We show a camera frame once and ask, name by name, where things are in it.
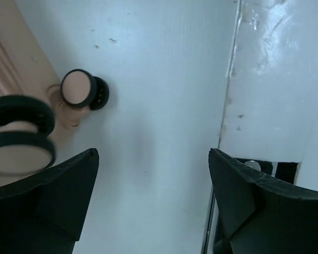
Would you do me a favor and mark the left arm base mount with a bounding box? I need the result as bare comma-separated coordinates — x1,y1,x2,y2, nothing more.
201,157,300,254

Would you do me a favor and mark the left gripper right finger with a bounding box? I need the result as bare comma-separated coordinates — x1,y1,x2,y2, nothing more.
208,149,318,253

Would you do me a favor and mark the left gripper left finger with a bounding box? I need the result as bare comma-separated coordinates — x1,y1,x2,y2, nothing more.
0,148,99,253

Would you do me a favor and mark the pink hard-shell suitcase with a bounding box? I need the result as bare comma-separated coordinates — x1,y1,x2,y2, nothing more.
0,1,110,187

